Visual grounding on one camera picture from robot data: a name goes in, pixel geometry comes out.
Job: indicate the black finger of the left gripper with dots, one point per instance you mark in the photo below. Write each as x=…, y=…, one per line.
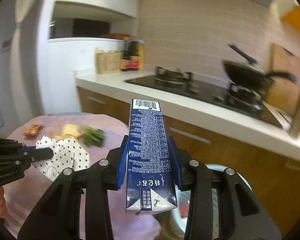
x=37, y=154

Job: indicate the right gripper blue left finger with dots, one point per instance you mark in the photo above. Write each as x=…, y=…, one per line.
x=121, y=165

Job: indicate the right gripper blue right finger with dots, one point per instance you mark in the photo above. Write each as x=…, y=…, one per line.
x=176, y=164

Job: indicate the polka dot white wrapper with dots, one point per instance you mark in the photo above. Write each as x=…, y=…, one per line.
x=67, y=153

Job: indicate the green leafy vegetable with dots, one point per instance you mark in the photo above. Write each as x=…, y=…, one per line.
x=92, y=137

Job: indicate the blue milk carton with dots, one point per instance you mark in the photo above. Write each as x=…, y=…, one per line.
x=150, y=187

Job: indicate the light blue perforated trash basket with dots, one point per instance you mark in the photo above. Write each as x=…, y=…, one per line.
x=212, y=204

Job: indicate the wooden kitchen cabinet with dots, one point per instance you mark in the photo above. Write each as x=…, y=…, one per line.
x=265, y=155

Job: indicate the small brown snack wrapper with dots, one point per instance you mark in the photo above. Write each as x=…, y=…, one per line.
x=32, y=131

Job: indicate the yellow fruit peel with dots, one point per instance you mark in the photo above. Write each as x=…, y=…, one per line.
x=68, y=130

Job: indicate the black gas stove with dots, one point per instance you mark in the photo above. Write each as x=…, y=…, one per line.
x=234, y=97

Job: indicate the woven beige basket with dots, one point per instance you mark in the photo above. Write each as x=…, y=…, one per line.
x=107, y=62

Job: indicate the dark soy sauce bottle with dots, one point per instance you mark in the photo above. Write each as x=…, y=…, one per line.
x=127, y=63

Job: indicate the yellow label sauce bottle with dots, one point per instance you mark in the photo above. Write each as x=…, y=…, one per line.
x=140, y=44

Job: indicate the black wok pan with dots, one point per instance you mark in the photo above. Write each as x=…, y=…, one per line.
x=249, y=75

